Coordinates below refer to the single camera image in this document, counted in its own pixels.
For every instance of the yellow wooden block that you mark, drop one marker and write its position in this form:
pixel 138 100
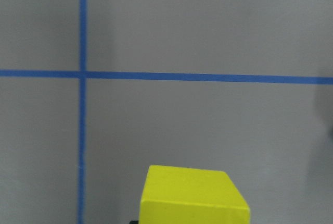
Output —
pixel 188 195

